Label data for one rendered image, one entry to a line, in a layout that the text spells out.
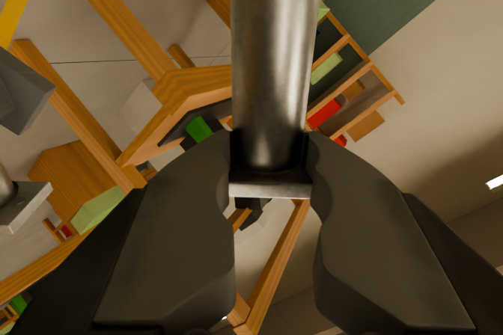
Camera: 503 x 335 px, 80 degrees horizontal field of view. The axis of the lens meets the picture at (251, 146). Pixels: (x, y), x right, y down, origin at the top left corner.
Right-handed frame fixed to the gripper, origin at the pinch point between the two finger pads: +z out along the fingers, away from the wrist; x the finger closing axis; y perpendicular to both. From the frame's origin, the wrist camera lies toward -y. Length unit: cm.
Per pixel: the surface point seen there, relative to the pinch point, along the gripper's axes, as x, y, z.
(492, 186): 327, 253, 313
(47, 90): -13.5, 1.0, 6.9
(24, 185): -15.9, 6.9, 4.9
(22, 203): -15.4, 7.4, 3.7
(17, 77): -14.9, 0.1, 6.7
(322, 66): 116, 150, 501
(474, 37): 344, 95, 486
